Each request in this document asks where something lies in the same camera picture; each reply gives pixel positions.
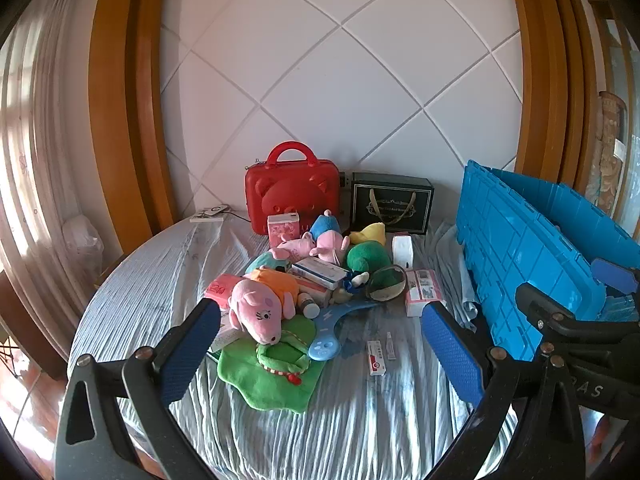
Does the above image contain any red white medicine box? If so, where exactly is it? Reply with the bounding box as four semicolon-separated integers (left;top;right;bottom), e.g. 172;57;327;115
295;276;335;307

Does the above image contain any pink carton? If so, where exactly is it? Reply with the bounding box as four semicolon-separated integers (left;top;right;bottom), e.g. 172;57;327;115
267;212;301;251

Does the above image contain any teal plush toy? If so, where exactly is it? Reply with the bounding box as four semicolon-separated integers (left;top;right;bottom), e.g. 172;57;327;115
244;251;292;277

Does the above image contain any blue plastic crate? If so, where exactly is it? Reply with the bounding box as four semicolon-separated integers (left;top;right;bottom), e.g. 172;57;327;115
456;160;640;363

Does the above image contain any pink white box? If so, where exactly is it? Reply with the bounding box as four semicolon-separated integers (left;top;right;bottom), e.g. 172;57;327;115
404;269;444;318

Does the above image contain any red bear suitcase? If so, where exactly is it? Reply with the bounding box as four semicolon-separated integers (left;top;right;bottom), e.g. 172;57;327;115
244;141;342;237

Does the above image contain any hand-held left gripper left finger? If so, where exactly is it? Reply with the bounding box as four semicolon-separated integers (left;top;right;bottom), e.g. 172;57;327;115
54;299;223;480

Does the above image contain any orange dress pig plush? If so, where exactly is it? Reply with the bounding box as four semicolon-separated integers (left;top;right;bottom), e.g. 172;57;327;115
228;268;301;346

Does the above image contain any green plush toy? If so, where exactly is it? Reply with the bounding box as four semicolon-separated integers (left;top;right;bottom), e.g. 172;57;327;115
346;242;392;273

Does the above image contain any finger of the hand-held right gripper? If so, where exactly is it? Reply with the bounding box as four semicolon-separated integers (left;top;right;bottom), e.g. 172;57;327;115
592;258;640;293
516;282;640;361

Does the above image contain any red tissue packet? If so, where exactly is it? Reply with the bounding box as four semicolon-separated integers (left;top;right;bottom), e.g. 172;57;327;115
206;274;241;308

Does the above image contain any sheer white curtain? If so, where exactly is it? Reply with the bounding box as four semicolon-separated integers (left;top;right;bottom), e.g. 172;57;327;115
0;0;108;321

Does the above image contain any small red white ointment box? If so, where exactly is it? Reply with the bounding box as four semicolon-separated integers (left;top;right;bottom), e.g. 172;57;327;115
366;340;388;377

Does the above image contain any blue plush toy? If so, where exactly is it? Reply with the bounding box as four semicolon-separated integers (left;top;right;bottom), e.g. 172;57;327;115
309;210;343;242

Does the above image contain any green plush cloth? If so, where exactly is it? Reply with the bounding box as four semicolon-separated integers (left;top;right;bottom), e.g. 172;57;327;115
217;314;326;414

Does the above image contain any dark green gift bag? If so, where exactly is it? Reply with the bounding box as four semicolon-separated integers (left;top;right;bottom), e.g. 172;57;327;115
348;171;435;236

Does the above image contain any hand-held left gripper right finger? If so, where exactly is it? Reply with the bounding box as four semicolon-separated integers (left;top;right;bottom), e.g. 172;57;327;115
419;301;586;480

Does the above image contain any light pink pig plush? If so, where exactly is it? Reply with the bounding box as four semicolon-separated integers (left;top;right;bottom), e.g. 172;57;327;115
270;232;351;264

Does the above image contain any flat white box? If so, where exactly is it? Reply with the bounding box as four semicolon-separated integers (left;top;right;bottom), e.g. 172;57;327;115
207;310;243;353

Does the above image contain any yellow duck plush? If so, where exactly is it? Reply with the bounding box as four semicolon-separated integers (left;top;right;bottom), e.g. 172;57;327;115
348;222;387;247

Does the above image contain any white flat device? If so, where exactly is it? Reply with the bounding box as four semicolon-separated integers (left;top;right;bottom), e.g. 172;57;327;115
189;203;231;223

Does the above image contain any clear plastic bag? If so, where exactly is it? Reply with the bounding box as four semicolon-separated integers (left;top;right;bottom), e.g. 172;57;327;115
61;215;105;291

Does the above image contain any light blue plastic toy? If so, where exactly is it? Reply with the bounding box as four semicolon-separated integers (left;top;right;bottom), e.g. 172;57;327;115
307;300;381;362

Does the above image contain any dark wooden furniture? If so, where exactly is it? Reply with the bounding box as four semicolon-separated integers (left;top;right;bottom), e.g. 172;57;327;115
0;260;86;381

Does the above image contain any white blue medicine box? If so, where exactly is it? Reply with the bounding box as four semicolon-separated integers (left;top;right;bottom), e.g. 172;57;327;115
291;257;349;290

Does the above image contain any grey striped cloth covered desktop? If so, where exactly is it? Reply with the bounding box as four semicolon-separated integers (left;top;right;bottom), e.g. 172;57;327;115
67;217;521;480

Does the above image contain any wooden wall frame post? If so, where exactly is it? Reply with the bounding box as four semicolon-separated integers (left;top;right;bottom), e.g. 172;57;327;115
504;0;601;206
89;0;177;256

